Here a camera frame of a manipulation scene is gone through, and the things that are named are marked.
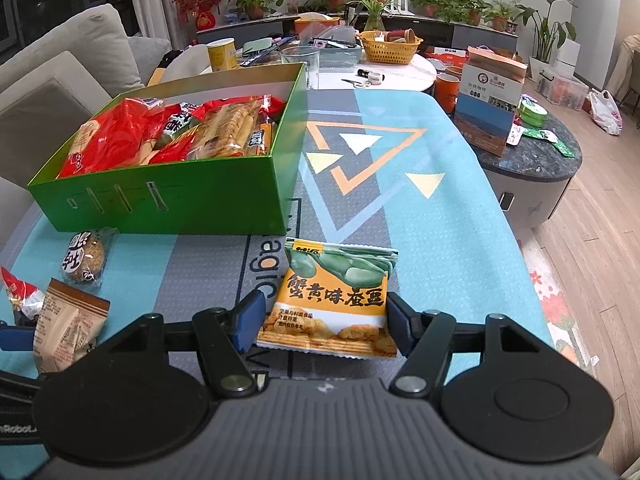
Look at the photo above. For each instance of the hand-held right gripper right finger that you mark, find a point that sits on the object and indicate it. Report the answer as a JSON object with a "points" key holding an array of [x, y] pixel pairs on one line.
{"points": [[400, 325]]}

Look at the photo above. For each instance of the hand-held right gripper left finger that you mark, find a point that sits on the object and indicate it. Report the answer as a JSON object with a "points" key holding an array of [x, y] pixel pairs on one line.
{"points": [[248, 322]]}

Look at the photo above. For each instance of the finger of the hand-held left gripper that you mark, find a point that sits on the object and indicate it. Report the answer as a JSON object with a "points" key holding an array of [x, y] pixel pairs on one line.
{"points": [[17, 340]]}

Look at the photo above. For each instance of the tan snack packet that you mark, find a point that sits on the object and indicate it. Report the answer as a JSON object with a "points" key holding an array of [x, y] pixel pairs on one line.
{"points": [[67, 325]]}

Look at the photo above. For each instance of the orange and green snack packet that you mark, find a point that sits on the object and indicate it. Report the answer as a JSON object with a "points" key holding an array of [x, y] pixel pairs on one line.
{"points": [[330, 305]]}

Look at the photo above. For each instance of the green cardboard box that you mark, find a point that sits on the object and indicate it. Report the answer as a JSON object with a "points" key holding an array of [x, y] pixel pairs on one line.
{"points": [[200, 195]]}

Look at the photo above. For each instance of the small red snack packet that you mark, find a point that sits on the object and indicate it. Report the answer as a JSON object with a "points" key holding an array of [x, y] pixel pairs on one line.
{"points": [[22, 292]]}

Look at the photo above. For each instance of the round brown cake packet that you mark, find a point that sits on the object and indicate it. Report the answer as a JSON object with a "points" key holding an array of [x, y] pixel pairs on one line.
{"points": [[84, 260]]}

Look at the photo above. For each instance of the floral rug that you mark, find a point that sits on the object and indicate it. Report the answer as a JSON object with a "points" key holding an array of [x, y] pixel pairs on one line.
{"points": [[557, 305]]}

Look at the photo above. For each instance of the clear biscuit stick packet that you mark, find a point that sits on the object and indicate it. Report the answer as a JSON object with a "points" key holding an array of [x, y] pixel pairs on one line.
{"points": [[227, 127]]}

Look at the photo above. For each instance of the dark marble side table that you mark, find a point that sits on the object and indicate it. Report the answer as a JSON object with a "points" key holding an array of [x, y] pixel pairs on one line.
{"points": [[540, 185]]}

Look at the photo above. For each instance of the black and white snack packet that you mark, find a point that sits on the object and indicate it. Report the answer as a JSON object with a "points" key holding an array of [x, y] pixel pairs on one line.
{"points": [[181, 120]]}

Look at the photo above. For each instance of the large red snack bag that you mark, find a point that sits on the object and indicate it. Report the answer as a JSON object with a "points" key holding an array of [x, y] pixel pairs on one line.
{"points": [[112, 140]]}

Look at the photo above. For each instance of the brown paper bag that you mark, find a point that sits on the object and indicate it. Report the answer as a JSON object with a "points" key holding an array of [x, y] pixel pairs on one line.
{"points": [[492, 110]]}

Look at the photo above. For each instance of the orange cup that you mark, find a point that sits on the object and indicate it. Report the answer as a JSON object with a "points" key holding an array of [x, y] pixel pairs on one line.
{"points": [[446, 95]]}

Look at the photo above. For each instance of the green sachets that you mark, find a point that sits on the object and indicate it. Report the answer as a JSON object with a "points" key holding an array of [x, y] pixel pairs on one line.
{"points": [[542, 137]]}

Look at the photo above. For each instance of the scissors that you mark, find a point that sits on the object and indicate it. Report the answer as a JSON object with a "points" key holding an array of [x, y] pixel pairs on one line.
{"points": [[355, 82]]}

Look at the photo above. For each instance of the green tape roll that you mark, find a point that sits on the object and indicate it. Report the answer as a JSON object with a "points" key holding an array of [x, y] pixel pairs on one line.
{"points": [[532, 114]]}

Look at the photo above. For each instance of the round white table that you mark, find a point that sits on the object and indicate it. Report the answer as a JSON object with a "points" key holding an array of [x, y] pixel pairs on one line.
{"points": [[400, 72]]}

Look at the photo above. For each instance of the small dark tube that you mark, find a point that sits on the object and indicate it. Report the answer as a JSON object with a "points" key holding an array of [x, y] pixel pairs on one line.
{"points": [[364, 73]]}

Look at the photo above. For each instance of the grey sofa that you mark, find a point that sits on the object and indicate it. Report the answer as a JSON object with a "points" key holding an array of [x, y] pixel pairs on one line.
{"points": [[55, 75]]}

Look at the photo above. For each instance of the yellow can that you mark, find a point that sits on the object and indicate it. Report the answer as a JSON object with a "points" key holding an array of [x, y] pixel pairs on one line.
{"points": [[222, 55]]}

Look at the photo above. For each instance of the orange woven basket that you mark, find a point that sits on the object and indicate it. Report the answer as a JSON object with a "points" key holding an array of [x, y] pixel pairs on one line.
{"points": [[390, 50]]}

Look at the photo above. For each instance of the clear plastic container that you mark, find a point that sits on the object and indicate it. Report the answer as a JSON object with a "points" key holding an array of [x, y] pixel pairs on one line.
{"points": [[340, 55]]}

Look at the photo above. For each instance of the mint green pouch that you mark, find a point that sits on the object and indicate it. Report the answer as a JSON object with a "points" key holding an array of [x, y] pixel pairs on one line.
{"points": [[257, 46]]}

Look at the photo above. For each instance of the clear storage box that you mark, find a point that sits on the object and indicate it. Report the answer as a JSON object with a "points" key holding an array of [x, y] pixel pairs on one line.
{"points": [[562, 87]]}

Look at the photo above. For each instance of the grey pillow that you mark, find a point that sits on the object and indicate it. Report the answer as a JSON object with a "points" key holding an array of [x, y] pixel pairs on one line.
{"points": [[147, 52]]}

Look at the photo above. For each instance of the brown paper cups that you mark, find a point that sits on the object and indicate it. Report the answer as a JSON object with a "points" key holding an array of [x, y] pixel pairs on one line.
{"points": [[402, 36]]}

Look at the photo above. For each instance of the grey television cabinet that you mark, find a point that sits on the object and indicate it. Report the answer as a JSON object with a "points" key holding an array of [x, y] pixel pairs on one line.
{"points": [[435, 35]]}

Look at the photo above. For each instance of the white plastic bag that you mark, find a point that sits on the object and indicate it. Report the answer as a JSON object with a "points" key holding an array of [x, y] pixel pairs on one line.
{"points": [[606, 112]]}

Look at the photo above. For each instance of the orange box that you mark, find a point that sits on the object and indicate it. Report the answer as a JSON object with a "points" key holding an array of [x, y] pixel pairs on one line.
{"points": [[316, 26]]}

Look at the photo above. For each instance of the plant in glass vase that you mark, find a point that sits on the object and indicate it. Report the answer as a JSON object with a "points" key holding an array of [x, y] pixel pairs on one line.
{"points": [[375, 10]]}

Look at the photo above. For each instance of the potted green plant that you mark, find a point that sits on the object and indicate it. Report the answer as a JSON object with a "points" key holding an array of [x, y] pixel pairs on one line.
{"points": [[255, 0]]}

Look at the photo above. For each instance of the tall plant in white pot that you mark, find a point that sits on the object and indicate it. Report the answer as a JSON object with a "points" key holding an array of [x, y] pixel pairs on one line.
{"points": [[547, 35]]}

